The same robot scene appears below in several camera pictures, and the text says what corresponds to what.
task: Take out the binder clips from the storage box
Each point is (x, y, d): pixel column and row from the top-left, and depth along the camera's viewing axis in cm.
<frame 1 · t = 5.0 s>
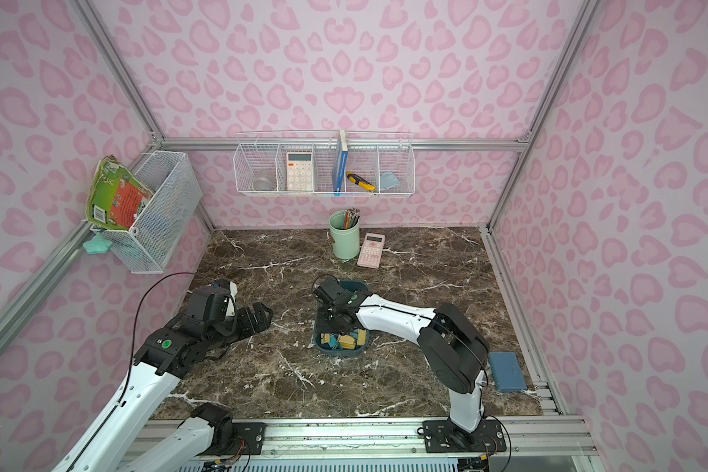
left hand: (258, 312, 75), fingers open
right hand: (320, 325, 87), fingers closed
teal plastic storage box: (330, 338, 90), point 3 cm above the table
mint green pen cup: (345, 241, 106), point 9 cm above the table
white mesh side basket: (144, 248, 73), point 33 cm above the table
blue box lid: (512, 372, 84), point 2 cm above the table

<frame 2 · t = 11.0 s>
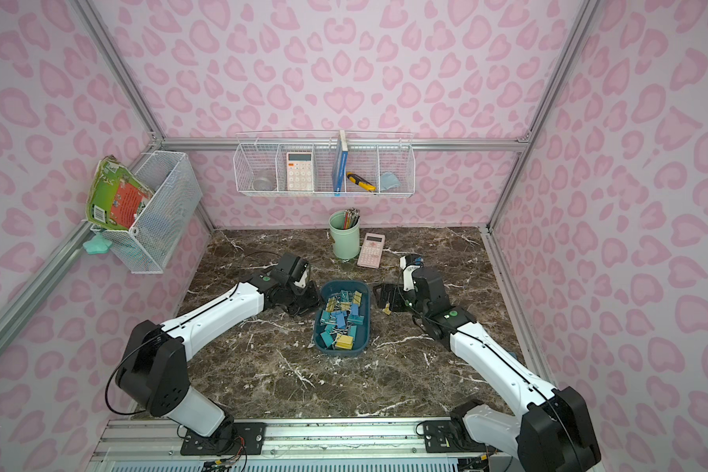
left hand: (324, 297, 86), fingers open
right hand: (384, 287, 81), fingers open
yellow binder clip in box: (344, 342, 90), point 2 cm above the table
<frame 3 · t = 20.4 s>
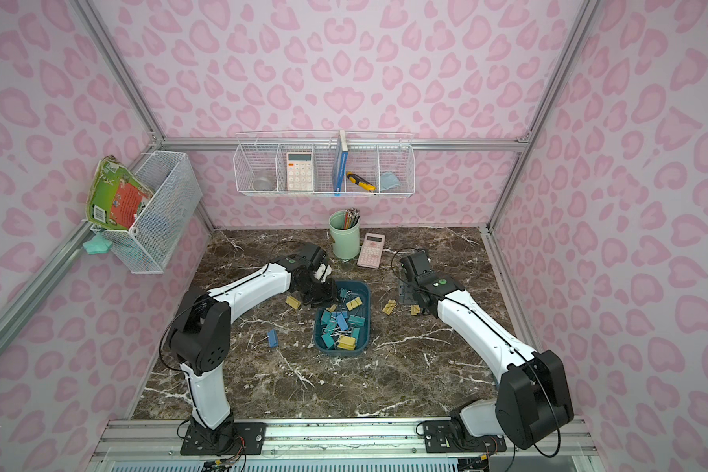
left hand: (337, 295, 91), fingers open
right hand: (416, 287, 85), fingers open
yellow binder clip left: (293, 302, 99), on the table
blue binder clip far left: (273, 336, 92), on the table
yellow binder clip right upper: (388, 307, 98), on the table
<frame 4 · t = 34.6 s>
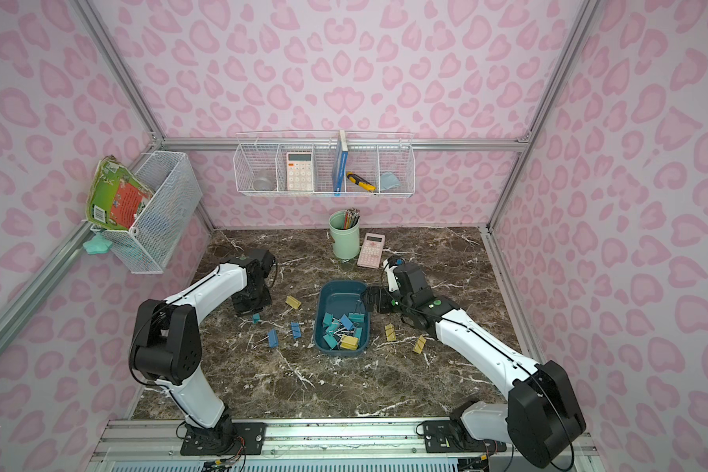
left hand: (255, 305, 92), fingers closed
right hand: (371, 294, 82), fingers open
yellow binder clip right upper: (390, 331, 92), point 2 cm above the table
blue binder clip near box: (296, 330, 93), on the table
yellow binder clip right lower: (420, 344, 90), on the table
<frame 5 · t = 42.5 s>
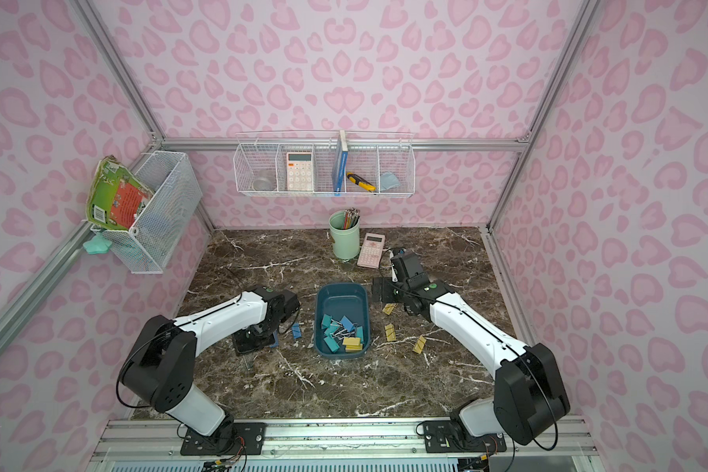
left hand: (250, 345, 84), fingers closed
right hand: (383, 285, 85), fingers open
yellow binder clip right middle: (388, 307, 97), point 2 cm above the table
